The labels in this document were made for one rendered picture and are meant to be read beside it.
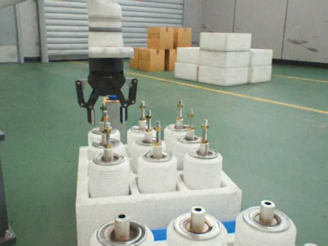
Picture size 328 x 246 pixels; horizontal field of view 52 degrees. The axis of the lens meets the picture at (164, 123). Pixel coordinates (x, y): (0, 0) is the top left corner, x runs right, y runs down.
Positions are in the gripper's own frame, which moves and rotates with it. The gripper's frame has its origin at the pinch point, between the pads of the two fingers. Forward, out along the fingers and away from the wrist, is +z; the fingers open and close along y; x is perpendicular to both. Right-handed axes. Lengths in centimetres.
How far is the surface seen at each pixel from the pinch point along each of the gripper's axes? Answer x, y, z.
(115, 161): 2.1, -1.2, 9.8
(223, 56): -237, -165, 4
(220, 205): 11.0, -24.7, 20.5
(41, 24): -531, 7, -26
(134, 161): -8.7, -8.5, 14.9
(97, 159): 0.0, 2.7, 9.8
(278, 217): 34.2, -21.8, 9.9
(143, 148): -6.3, -10.5, 10.6
